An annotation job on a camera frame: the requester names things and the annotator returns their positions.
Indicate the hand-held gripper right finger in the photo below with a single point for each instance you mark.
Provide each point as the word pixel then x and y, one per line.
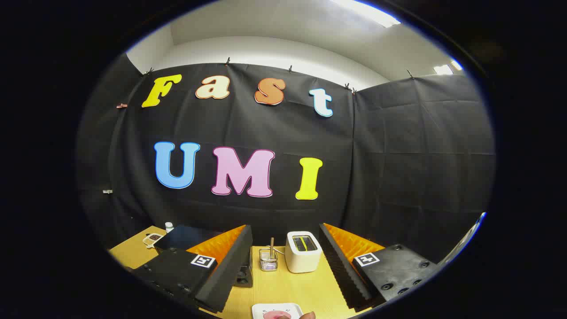
pixel 339 266

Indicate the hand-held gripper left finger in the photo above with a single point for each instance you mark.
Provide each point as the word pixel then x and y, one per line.
pixel 232 261

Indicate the black toaster oven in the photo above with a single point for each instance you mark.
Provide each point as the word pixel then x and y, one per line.
pixel 184 237

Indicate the white square plate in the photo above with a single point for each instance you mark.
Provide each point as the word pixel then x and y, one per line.
pixel 261 309

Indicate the pink meat slice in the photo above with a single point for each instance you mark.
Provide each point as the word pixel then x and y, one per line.
pixel 277 315

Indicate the white pop-up toaster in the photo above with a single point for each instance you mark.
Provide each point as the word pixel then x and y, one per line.
pixel 301 261

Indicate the clear glass utensil holder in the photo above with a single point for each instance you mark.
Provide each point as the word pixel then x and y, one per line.
pixel 268 265

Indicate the wooden stick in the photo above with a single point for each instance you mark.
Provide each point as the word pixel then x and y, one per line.
pixel 271 246

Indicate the white bottle with green label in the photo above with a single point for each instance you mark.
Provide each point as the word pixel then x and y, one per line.
pixel 168 227

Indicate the white divided dish of beans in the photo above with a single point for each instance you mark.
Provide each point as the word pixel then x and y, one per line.
pixel 153 239

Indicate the black backdrop cloth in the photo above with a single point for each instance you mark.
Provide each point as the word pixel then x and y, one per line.
pixel 398 155

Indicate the small ceiling light panel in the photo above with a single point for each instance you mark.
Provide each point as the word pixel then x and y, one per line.
pixel 456 64
pixel 443 69

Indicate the long ceiling light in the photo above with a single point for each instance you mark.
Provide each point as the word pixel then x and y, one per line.
pixel 367 12

